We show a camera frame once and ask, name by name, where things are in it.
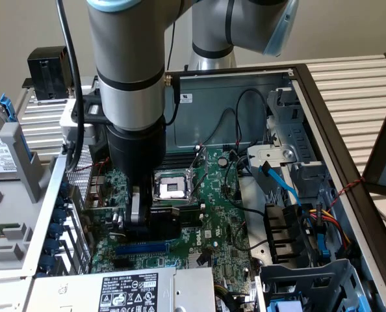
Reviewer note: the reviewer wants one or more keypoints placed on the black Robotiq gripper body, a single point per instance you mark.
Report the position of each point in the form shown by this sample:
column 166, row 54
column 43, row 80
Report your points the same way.
column 136, row 152

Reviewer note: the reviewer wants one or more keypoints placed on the green graphics card black cooler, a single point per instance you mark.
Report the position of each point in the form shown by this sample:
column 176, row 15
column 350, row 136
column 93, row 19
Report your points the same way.
column 160, row 227

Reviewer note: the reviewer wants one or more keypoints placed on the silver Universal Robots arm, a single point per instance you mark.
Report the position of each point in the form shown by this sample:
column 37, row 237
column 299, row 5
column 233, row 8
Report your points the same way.
column 128, row 48

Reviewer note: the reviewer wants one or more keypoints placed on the metal CPU socket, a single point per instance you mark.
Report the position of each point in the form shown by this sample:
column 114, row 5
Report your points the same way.
column 173, row 188

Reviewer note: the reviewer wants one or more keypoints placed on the thin metal locking lever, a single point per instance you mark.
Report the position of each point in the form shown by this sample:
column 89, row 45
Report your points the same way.
column 180, row 200

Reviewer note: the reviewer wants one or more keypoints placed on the black RAM slot white latches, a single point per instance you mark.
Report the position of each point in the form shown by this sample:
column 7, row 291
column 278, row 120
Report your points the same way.
column 201, row 217
column 180, row 157
column 180, row 164
column 189, row 209

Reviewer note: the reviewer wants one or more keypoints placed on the stacked metal port block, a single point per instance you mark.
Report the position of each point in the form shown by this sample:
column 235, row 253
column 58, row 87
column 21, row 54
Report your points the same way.
column 91, row 188

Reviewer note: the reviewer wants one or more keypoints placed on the short black expansion slot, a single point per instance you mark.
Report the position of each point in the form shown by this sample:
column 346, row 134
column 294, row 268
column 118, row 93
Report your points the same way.
column 121, row 263

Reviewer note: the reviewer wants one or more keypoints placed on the open metal socket cover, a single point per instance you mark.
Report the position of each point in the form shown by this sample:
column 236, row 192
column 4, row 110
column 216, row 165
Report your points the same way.
column 207, row 162

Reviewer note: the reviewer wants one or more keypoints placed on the green Dell motherboard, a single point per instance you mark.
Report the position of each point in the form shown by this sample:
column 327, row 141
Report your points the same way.
column 219, row 214

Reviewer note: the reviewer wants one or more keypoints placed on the dark blue slot clip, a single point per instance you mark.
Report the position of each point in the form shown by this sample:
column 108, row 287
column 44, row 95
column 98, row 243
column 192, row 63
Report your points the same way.
column 55, row 230
column 59, row 216
column 46, row 262
column 52, row 246
column 60, row 202
column 67, row 190

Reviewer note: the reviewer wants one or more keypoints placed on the silver chipset heatsink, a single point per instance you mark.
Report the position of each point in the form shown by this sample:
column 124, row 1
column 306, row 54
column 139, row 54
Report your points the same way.
column 191, row 261

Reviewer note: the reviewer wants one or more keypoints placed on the silver coin cell battery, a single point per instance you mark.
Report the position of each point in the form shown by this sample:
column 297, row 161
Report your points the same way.
column 223, row 161

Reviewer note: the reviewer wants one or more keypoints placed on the open grey PC case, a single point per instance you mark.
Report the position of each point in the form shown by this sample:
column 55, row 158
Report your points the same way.
column 206, row 91

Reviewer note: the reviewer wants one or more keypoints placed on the grey power supply unit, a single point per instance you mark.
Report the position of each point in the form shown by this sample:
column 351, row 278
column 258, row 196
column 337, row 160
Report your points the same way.
column 66, row 292

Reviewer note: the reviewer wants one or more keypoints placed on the black plastic box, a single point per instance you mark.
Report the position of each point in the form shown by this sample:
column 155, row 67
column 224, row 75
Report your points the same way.
column 46, row 74

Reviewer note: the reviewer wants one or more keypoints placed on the hard drive in caddy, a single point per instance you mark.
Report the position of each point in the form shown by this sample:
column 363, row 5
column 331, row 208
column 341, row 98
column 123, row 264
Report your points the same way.
column 14, row 195

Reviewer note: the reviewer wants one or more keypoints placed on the silver bay latch plate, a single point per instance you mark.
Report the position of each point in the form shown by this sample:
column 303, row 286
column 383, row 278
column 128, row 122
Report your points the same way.
column 271, row 156

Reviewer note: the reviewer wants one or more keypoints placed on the black plastic fan shroud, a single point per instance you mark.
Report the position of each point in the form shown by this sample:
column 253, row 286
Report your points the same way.
column 280, row 227

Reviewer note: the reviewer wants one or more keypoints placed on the green RAM stick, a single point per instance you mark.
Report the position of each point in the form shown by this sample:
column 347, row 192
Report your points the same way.
column 4, row 225

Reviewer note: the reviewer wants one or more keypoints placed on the grey metal disk bay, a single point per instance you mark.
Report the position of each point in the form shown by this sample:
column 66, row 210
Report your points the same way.
column 297, row 136

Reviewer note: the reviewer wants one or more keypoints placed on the light blue plastic latch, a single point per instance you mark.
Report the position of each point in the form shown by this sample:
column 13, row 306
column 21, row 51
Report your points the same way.
column 284, row 306

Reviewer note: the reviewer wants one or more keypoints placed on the grey plastic drive cage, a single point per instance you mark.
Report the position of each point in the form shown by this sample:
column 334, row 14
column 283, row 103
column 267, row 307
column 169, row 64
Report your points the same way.
column 326, row 276

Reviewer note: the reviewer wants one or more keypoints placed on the dark framed panel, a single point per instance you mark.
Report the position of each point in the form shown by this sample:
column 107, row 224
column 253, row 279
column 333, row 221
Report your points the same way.
column 371, row 177

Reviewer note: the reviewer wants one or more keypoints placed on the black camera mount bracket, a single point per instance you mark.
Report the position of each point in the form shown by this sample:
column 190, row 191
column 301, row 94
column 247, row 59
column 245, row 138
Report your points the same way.
column 94, row 109

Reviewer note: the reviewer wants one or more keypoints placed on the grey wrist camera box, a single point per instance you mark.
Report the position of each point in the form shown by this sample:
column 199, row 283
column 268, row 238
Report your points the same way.
column 66, row 126

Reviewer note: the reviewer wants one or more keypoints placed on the black flat bracket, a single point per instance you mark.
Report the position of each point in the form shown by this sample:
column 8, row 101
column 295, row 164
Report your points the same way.
column 27, row 83

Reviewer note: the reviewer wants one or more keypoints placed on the blue disk carrier rail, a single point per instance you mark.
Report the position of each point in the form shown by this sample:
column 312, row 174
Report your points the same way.
column 7, row 107

